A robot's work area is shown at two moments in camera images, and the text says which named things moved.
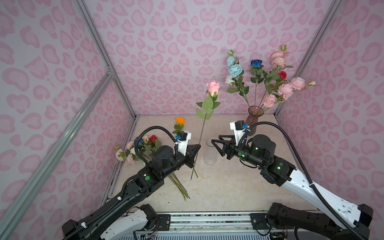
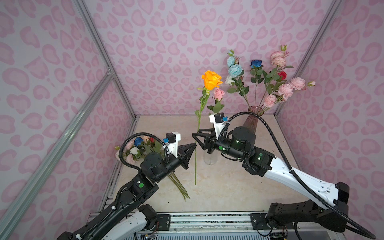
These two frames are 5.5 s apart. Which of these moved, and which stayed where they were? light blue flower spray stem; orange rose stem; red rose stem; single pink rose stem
Moved: single pink rose stem; orange rose stem
Stayed: red rose stem; light blue flower spray stem
